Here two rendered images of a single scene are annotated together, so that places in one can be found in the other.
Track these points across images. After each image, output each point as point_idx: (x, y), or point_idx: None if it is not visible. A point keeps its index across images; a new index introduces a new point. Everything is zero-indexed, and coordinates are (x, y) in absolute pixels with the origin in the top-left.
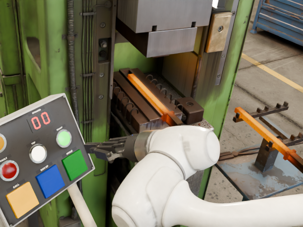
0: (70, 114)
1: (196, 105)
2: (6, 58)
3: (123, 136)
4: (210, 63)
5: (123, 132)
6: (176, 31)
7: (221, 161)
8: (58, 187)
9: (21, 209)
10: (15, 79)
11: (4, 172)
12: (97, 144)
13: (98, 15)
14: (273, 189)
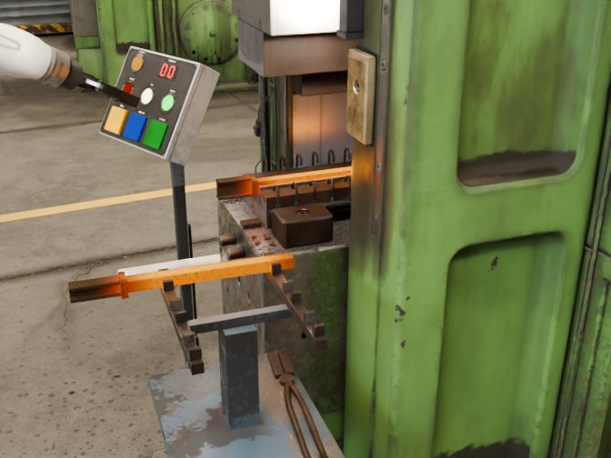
0: (188, 86)
1: (296, 216)
2: None
3: (111, 85)
4: (363, 169)
5: None
6: (251, 29)
7: (266, 360)
8: (133, 136)
9: (109, 124)
10: None
11: (124, 88)
12: (114, 85)
13: None
14: (166, 413)
